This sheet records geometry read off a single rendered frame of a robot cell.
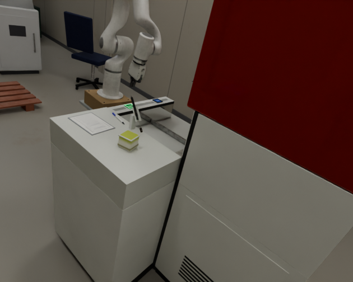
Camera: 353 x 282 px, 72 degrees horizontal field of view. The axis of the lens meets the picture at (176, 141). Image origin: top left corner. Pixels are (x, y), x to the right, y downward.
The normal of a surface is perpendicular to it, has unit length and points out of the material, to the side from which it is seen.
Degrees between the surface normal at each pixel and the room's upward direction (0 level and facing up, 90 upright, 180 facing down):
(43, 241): 0
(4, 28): 90
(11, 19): 90
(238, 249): 90
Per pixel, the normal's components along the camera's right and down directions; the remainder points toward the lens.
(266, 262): -0.64, 0.26
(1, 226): 0.22, -0.84
